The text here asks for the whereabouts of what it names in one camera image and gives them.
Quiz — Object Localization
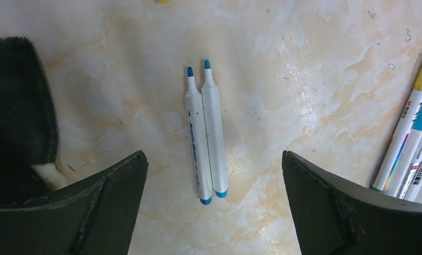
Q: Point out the teal cap white marker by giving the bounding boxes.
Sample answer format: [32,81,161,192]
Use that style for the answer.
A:
[201,59,229,198]

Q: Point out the red cap white marker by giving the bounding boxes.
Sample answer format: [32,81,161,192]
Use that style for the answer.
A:
[397,116,422,202]

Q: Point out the purple cap white marker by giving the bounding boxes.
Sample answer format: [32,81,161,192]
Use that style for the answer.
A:
[185,66,213,205]

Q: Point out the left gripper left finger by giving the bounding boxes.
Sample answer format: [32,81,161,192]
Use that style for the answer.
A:
[0,151,149,254]

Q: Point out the orange cap white marker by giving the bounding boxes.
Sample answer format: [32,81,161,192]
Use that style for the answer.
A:
[371,66,422,194]

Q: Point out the light blue cap marker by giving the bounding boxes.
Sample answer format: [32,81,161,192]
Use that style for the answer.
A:
[384,108,422,199]

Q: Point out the black floral blanket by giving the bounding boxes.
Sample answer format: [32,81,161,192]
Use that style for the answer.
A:
[0,37,67,206]

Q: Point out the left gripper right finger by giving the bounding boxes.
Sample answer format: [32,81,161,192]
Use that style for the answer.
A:
[282,151,422,254]

